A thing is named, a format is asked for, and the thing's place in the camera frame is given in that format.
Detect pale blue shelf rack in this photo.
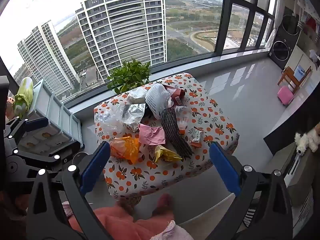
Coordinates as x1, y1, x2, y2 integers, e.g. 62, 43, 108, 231
19, 79, 83, 155

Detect white paper wrapper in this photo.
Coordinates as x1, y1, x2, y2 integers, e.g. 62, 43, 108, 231
126, 87, 149, 104

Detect white curtain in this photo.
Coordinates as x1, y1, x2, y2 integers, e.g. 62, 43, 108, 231
264, 0, 286, 51

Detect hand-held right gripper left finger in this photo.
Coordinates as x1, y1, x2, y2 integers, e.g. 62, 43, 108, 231
26, 141, 112, 240

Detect tall narrow apartment building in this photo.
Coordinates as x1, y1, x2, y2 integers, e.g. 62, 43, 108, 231
17, 20, 78, 93

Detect pink container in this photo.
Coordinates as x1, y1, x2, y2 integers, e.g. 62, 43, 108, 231
277, 85, 294, 105

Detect black dryer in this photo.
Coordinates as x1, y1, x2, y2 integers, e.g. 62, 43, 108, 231
282, 14, 301, 36

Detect dark window frame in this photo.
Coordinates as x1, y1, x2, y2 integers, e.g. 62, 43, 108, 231
0, 0, 278, 110

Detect black washing machine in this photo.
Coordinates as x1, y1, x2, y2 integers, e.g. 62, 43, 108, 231
269, 29, 300, 70

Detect black foam fruit net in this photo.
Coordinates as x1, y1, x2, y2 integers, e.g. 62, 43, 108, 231
160, 107, 194, 160

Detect small clear wrapper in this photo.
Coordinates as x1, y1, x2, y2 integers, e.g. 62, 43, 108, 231
176, 116, 190, 134

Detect silver foil bag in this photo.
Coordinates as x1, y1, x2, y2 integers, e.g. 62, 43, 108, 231
122, 103, 146, 132

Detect tall wide apartment building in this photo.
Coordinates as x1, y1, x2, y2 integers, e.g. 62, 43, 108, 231
75, 0, 167, 82

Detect orange white snack wrapper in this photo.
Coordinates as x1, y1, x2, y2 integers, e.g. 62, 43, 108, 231
190, 127, 204, 148

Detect white foam fruit net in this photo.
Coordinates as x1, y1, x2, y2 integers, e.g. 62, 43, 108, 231
145, 84, 187, 120

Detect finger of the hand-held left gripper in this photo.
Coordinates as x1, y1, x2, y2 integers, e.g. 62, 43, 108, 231
5, 116, 50, 153
12, 141, 82, 178

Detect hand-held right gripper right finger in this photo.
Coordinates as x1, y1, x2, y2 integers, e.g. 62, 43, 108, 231
207, 141, 293, 240

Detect red snack bag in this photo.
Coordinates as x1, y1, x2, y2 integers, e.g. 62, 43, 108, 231
162, 84, 186, 107

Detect person's pink fleece pants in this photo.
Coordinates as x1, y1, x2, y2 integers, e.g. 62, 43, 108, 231
62, 200, 194, 240

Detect beige plush toy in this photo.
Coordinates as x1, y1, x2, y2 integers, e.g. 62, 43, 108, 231
5, 96, 15, 120

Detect orange plastic bag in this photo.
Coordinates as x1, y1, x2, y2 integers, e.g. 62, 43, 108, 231
109, 136, 140, 164

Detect green potted plant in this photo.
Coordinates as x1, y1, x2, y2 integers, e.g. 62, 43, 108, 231
107, 58, 152, 95

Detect green plush toy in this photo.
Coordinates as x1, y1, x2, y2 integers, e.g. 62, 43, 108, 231
12, 77, 34, 119

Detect clear plastic bag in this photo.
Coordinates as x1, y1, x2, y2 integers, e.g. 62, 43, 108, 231
94, 102, 130, 138

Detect blue white box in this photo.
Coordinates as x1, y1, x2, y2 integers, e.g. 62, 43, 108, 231
294, 65, 307, 80

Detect white plush dog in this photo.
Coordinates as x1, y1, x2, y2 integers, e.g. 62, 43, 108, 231
294, 129, 320, 154

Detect table with orange-print tablecloth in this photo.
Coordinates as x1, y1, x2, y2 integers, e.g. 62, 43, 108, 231
94, 72, 240, 200

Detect pink paper sheet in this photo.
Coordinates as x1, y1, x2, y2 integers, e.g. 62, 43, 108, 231
139, 124, 167, 146

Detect wooden chair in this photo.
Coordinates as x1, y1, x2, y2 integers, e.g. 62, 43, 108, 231
277, 66, 312, 94

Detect yellow snack wrapper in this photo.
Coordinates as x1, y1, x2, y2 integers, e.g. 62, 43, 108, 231
154, 145, 183, 163

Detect cardboard box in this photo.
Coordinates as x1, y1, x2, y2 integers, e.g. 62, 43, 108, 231
287, 152, 316, 230

